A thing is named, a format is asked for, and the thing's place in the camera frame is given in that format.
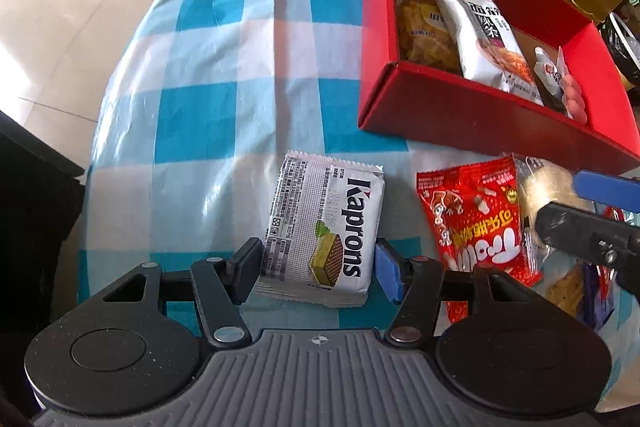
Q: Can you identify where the white Kaprons wafer packet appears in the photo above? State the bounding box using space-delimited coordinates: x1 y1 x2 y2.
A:
257 150 385 308

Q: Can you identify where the small white snack packet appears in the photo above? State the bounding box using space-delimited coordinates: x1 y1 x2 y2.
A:
534 46 567 100

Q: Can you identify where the purple foil snack packet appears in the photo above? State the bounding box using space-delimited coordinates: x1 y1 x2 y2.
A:
582 263 615 332

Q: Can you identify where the red snack packet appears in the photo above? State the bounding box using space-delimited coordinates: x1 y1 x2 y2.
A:
415 155 544 325

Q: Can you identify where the yellow biscuit packet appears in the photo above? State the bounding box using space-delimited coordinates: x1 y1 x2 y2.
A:
396 0 461 75

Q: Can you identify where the gold foil snack packet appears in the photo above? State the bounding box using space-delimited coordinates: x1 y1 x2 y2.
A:
546 265 585 319

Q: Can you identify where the pink sausage packet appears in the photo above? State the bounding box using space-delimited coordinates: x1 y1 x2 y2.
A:
556 49 588 124

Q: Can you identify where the round bread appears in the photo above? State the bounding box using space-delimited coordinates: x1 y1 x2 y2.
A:
513 155 594 265

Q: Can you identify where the yellow trash bin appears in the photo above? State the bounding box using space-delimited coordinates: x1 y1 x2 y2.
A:
600 12 639 92

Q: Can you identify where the red cardboard box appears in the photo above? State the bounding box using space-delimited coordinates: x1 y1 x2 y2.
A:
358 0 639 174

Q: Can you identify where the white spicy strips packet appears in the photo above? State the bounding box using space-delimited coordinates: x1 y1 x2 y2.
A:
435 0 542 105

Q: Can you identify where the blue white checkered tablecloth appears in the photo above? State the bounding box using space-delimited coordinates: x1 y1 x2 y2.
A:
74 0 640 408

